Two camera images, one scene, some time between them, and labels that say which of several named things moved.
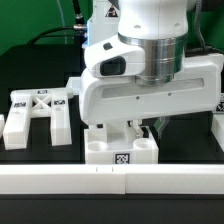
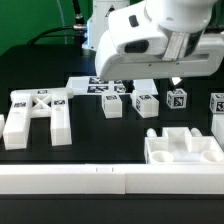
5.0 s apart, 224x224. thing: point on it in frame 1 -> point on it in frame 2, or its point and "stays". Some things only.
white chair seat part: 131,147 -> 179,145
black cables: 77,30 stays
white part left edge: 2,124 stays
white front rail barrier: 111,179 stays
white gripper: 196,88 -> 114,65
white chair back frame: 26,104 stays
